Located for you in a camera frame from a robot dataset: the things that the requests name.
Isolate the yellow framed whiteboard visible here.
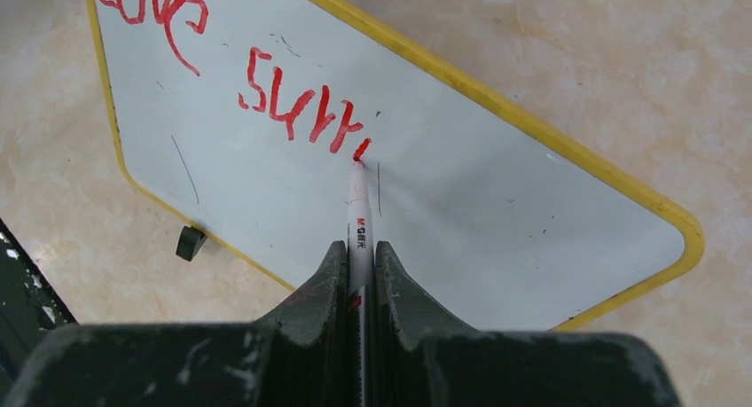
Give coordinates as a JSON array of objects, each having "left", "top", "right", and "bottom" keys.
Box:
[{"left": 86, "top": 0, "right": 704, "bottom": 330}]

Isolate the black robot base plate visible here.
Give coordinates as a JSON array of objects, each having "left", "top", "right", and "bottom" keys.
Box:
[{"left": 1, "top": 223, "right": 76, "bottom": 384}]

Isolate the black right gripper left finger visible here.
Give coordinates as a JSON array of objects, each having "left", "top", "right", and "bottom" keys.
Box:
[{"left": 4, "top": 241, "right": 349, "bottom": 406}]

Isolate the red white marker pen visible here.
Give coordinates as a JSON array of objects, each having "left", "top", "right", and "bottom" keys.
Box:
[{"left": 347, "top": 160, "right": 377, "bottom": 406}]

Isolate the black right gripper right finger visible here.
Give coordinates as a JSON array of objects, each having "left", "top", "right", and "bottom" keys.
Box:
[{"left": 375, "top": 241, "right": 680, "bottom": 406}]

